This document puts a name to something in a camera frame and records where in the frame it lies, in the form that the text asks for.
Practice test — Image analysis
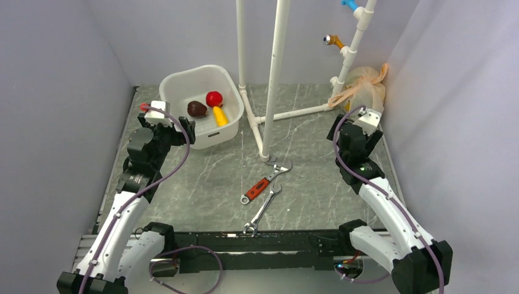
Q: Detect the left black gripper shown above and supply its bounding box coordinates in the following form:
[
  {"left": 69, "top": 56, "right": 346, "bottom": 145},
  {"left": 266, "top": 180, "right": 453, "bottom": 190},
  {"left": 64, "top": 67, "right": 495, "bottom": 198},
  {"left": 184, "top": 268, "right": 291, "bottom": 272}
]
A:
[{"left": 138, "top": 113, "right": 195, "bottom": 170}]

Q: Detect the translucent orange plastic bag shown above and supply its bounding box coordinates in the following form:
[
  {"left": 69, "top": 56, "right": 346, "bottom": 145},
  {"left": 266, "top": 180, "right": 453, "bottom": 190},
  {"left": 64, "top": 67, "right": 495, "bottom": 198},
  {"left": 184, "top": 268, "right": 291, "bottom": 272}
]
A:
[{"left": 327, "top": 63, "right": 389, "bottom": 113}]

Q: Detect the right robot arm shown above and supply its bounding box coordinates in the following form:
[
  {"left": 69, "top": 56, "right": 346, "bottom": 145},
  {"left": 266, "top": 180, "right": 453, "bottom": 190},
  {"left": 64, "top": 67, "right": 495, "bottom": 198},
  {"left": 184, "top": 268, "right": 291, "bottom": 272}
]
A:
[{"left": 327, "top": 115, "right": 453, "bottom": 293}]

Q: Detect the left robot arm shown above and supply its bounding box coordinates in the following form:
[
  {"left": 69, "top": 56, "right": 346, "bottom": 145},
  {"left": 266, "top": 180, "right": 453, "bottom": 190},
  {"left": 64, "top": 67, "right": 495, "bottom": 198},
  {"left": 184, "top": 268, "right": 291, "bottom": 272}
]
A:
[{"left": 56, "top": 113, "right": 196, "bottom": 293}]

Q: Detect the dark brown fake fruit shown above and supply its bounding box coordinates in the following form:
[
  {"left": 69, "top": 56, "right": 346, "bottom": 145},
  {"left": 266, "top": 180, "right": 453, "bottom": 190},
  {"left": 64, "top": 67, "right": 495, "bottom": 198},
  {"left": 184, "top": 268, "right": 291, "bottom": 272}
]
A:
[{"left": 187, "top": 100, "right": 208, "bottom": 119}]

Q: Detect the yellow fake corn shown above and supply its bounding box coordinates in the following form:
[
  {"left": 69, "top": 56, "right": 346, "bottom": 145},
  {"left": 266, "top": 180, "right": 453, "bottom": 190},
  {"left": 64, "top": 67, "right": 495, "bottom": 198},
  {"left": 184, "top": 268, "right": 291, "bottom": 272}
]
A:
[{"left": 212, "top": 106, "right": 229, "bottom": 127}]

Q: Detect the red fake apple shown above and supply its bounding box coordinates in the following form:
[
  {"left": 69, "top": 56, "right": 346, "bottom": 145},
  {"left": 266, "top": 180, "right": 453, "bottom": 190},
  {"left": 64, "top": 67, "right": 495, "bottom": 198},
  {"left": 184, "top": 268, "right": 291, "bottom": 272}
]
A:
[{"left": 206, "top": 91, "right": 223, "bottom": 107}]

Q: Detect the white plastic basket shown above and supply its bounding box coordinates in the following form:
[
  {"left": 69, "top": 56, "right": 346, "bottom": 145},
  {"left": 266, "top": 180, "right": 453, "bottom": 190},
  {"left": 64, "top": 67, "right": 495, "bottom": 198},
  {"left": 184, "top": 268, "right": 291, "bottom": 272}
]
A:
[{"left": 159, "top": 64, "right": 244, "bottom": 149}]

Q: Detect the orange hook peg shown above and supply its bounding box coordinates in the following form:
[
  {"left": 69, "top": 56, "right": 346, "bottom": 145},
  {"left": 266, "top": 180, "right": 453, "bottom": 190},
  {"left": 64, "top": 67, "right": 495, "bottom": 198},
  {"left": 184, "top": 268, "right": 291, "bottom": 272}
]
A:
[{"left": 323, "top": 34, "right": 345, "bottom": 50}]

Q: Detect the silver combination wrench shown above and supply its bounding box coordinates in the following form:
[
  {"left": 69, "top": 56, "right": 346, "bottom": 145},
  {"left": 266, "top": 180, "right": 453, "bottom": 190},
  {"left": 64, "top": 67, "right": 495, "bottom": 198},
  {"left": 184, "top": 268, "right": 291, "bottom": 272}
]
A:
[{"left": 243, "top": 184, "right": 282, "bottom": 236}]

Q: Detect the blue hook peg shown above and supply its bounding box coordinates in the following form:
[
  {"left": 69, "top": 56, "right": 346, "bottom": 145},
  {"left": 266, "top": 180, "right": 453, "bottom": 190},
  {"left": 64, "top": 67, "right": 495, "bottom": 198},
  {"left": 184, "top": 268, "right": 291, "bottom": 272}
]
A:
[{"left": 341, "top": 0, "right": 359, "bottom": 12}]

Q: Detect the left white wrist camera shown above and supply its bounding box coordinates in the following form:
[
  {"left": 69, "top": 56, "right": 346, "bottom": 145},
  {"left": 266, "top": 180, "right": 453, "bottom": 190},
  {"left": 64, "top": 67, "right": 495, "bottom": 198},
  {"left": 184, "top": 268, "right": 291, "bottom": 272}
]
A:
[{"left": 140, "top": 100, "right": 172, "bottom": 127}]

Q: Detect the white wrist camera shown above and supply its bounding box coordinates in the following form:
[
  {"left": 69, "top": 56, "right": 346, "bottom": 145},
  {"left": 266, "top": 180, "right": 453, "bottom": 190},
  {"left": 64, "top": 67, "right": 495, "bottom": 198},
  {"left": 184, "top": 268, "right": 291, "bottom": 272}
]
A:
[
  {"left": 353, "top": 108, "right": 381, "bottom": 136},
  {"left": 140, "top": 100, "right": 172, "bottom": 127}
]

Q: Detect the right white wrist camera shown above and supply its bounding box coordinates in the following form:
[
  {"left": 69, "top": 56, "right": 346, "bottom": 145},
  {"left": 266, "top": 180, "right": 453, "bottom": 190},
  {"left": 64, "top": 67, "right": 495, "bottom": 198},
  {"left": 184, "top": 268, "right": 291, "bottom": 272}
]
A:
[{"left": 353, "top": 108, "right": 381, "bottom": 136}]

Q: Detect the red-handled adjustable wrench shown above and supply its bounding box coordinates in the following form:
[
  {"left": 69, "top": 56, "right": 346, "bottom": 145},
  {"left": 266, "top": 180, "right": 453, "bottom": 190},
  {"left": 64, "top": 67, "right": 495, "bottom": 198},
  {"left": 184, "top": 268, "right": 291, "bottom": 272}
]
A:
[{"left": 240, "top": 156, "right": 293, "bottom": 205}]

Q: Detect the white PVC pipe frame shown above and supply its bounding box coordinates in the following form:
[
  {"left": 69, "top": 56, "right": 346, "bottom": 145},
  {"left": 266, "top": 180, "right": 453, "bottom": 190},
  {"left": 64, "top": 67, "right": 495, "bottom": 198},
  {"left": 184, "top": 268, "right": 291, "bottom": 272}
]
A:
[{"left": 236, "top": 0, "right": 377, "bottom": 163}]

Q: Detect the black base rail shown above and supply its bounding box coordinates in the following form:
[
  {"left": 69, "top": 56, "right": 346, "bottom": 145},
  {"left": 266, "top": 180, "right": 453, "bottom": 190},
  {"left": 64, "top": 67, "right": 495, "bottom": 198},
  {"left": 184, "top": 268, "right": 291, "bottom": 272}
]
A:
[{"left": 133, "top": 220, "right": 378, "bottom": 273}]

